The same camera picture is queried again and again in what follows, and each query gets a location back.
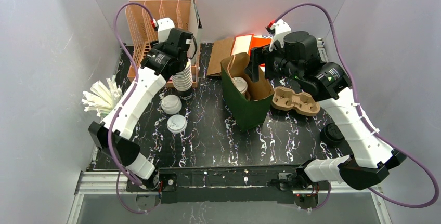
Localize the stack of pulp cup carriers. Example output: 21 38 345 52
271 86 321 116

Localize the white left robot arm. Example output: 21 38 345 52
88 18 193 190

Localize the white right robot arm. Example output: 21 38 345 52
245 19 406 190

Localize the white cup lid stack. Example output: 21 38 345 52
166 114 187 134
161 95 182 115

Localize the stack of white paper cups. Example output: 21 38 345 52
172 61 193 100

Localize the orange paper bag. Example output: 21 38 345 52
231 34 272 55

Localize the brown kraft paper bag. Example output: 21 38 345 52
206 37 235 76

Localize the white cup lid stack back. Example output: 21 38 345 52
161 95 182 115

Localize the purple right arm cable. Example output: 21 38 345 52
267 3 440 213

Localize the green paper bag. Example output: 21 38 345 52
220 52 274 132

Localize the peach plastic file organizer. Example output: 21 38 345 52
125 0 202 88

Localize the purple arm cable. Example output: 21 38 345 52
107 2 163 215
267 3 440 213

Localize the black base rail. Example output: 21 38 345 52
126 164 311 204

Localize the white cup lid stack front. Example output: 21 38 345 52
166 114 187 134

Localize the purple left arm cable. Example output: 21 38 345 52
107 2 163 215

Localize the bundle of white wrapped straws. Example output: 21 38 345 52
81 75 122 119

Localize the stack of black cup lids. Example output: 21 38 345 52
320 123 345 148

